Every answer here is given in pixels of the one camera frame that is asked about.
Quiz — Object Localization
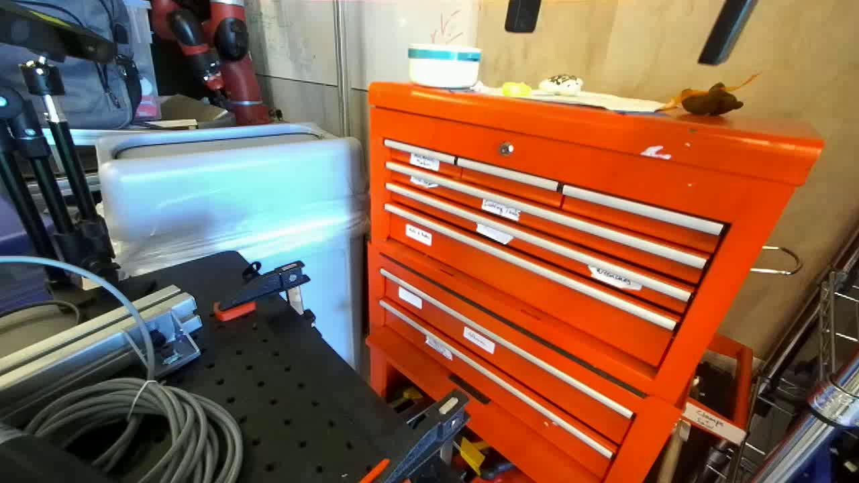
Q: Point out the brown plush toy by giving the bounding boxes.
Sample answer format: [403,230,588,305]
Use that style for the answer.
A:
[666,74,759,117]

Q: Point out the white pot with teal rim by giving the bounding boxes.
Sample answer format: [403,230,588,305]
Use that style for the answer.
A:
[406,42,482,91]

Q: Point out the small yellow object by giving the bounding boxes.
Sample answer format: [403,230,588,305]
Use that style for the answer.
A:
[493,77,536,98]

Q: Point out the white paper sheets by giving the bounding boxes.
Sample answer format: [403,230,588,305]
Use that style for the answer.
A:
[532,85,669,116]

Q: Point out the orange metal tool chest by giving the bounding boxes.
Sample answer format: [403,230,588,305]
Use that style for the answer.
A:
[363,79,826,483]

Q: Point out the white plastic storage bin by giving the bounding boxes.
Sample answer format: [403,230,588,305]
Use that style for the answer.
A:
[93,120,368,370]

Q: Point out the grey fabric bag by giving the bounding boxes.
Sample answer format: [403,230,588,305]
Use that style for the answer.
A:
[0,0,157,128]

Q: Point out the black perforated board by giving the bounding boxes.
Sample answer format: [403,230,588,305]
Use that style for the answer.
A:
[65,250,451,483]

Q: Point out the yellow tool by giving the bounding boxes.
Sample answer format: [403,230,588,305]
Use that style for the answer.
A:
[453,436,490,476]

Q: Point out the chrome chest side handle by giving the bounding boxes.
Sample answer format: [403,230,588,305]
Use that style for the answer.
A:
[749,242,806,278]

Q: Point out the metal wire shelf rack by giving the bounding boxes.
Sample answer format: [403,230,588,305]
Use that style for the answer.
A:
[696,256,859,483]

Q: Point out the black clamp with orange handle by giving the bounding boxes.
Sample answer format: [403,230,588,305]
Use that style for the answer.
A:
[208,256,317,328]
[357,389,473,483]

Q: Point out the black camera tripod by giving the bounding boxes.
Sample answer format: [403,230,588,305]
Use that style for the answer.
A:
[0,50,122,289]

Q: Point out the grey coiled cable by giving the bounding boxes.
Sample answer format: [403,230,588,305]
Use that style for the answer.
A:
[0,252,246,483]

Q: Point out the aluminium extrusion rail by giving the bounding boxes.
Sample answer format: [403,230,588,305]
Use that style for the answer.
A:
[0,282,204,396]

